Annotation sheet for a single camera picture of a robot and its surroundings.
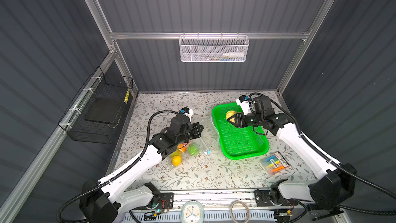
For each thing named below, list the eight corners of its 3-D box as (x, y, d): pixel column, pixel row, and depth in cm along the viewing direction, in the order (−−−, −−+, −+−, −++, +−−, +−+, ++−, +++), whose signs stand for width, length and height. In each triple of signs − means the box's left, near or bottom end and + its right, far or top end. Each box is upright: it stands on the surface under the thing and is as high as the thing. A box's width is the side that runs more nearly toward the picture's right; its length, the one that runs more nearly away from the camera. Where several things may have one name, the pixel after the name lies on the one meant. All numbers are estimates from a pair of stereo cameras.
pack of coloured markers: (268, 175, 82) (270, 174, 81) (259, 160, 88) (260, 158, 86) (289, 166, 86) (290, 165, 84) (278, 152, 91) (280, 150, 89)
